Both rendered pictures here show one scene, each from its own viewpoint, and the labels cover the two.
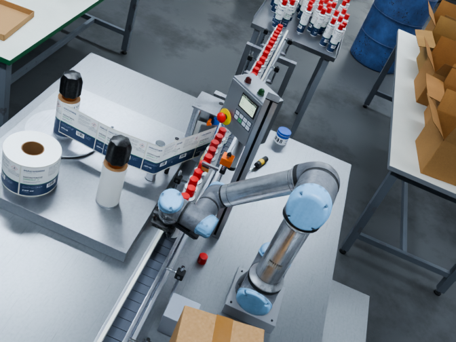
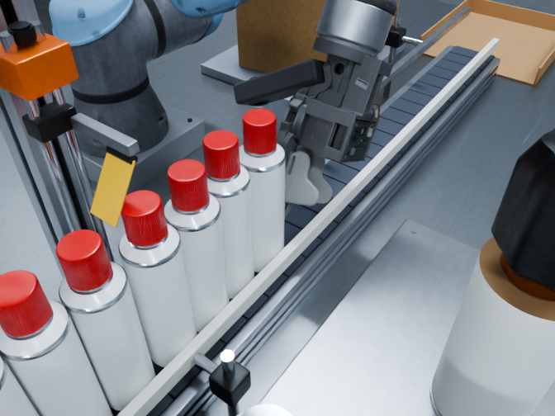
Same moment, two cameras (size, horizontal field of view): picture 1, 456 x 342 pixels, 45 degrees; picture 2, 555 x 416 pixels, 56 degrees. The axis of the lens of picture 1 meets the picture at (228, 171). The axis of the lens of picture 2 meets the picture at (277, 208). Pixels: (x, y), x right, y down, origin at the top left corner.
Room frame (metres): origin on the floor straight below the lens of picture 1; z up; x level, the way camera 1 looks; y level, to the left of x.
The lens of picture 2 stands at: (1.80, 0.36, 1.36)
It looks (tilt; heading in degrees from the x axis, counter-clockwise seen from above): 42 degrees down; 214
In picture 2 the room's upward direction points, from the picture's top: straight up
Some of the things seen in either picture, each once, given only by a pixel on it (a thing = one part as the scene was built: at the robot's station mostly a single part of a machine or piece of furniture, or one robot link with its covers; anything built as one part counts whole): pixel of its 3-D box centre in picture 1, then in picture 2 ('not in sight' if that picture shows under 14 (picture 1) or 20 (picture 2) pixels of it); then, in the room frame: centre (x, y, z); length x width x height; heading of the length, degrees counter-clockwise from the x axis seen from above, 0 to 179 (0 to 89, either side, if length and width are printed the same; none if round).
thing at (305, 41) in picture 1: (281, 70); not in sight; (3.90, -0.09, 0.46); 0.72 x 0.62 x 0.93; 178
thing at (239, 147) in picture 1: (239, 147); not in sight; (1.71, -0.01, 1.18); 0.04 x 0.04 x 0.21
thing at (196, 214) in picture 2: (187, 198); (198, 252); (1.55, 0.10, 0.98); 0.05 x 0.05 x 0.20
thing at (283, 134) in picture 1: (282, 136); not in sight; (2.39, -0.19, 0.87); 0.07 x 0.07 x 0.07
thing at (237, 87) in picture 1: (249, 110); not in sight; (1.65, 0.01, 1.38); 0.17 x 0.10 x 0.19; 53
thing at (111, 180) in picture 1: (113, 171); (525, 304); (1.48, 0.38, 1.03); 0.09 x 0.09 x 0.30
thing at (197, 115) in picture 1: (201, 128); not in sight; (1.97, 0.18, 1.01); 0.14 x 0.13 x 0.26; 178
